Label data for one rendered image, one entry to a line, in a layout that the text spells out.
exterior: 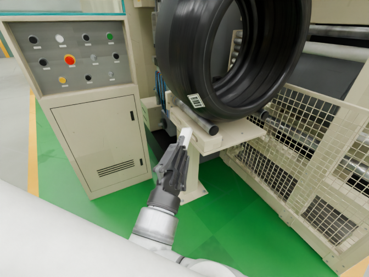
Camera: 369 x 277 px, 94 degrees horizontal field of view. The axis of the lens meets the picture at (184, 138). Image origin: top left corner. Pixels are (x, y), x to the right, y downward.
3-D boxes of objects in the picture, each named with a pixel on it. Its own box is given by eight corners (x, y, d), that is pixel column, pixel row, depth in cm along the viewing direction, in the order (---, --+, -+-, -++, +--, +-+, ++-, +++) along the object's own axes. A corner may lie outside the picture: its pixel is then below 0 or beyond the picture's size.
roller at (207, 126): (172, 97, 92) (179, 94, 93) (174, 105, 94) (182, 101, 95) (209, 129, 66) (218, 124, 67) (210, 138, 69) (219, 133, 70)
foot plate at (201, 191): (168, 182, 161) (168, 181, 160) (193, 173, 171) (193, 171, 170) (180, 205, 142) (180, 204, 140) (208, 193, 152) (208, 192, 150)
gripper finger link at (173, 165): (161, 185, 43) (158, 183, 42) (174, 147, 49) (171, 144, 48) (174, 186, 41) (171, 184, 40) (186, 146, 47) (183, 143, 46)
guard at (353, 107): (224, 153, 149) (240, 68, 108) (226, 153, 150) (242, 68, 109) (340, 261, 84) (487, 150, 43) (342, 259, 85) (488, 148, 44)
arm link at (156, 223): (148, 237, 42) (157, 211, 45) (179, 247, 38) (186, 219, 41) (122, 229, 36) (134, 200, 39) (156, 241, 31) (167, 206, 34)
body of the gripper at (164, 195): (137, 203, 39) (152, 165, 43) (158, 213, 45) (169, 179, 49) (164, 208, 35) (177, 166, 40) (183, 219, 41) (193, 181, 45)
